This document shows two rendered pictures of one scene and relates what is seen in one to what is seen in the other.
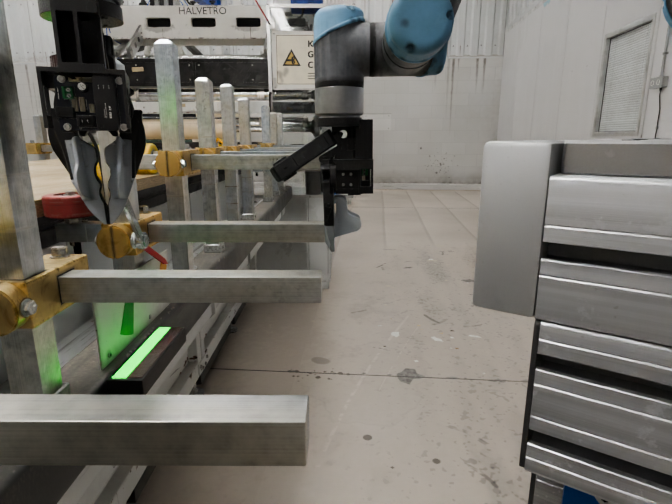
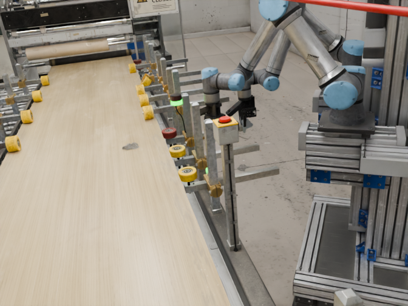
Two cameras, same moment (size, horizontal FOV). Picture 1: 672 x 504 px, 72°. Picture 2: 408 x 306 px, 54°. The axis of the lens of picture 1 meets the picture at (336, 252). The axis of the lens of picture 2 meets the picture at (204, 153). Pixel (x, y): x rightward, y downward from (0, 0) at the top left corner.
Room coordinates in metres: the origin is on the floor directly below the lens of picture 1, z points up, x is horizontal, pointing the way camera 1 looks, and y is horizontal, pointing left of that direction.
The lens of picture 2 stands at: (-1.23, 0.66, 1.69)
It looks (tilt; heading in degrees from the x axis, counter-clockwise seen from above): 25 degrees down; 348
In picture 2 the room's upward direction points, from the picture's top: 6 degrees counter-clockwise
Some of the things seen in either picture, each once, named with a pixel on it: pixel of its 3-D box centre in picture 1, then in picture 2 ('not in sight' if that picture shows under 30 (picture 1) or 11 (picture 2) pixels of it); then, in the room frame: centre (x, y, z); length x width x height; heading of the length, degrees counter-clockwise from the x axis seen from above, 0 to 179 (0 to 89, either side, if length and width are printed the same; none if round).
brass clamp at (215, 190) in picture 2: not in sight; (212, 185); (0.24, 0.33, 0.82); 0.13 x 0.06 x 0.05; 0
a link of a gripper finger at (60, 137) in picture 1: (75, 136); not in sight; (0.50, 0.27, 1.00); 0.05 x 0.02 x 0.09; 110
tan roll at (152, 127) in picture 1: (200, 129); (88, 46); (3.07, 0.86, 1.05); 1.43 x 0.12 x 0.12; 90
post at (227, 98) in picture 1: (231, 166); (167, 92); (1.46, 0.32, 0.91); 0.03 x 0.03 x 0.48; 0
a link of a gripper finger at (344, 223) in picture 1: (343, 225); (248, 125); (0.74, -0.01, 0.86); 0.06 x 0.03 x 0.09; 90
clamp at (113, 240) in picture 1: (130, 233); (188, 138); (0.74, 0.33, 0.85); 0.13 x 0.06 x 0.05; 0
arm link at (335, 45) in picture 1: (341, 49); (243, 78); (0.75, -0.01, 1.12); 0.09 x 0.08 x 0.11; 87
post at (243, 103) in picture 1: (246, 167); (162, 85); (1.71, 0.32, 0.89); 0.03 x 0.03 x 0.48; 0
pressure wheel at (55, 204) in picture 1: (74, 226); (170, 139); (0.75, 0.43, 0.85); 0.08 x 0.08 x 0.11
